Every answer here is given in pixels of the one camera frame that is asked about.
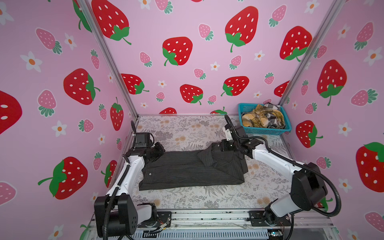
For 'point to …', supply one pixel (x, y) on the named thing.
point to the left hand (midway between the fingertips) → (165, 149)
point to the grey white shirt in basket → (273, 121)
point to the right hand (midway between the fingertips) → (218, 144)
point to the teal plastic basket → (280, 131)
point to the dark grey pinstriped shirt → (211, 165)
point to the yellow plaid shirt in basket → (254, 119)
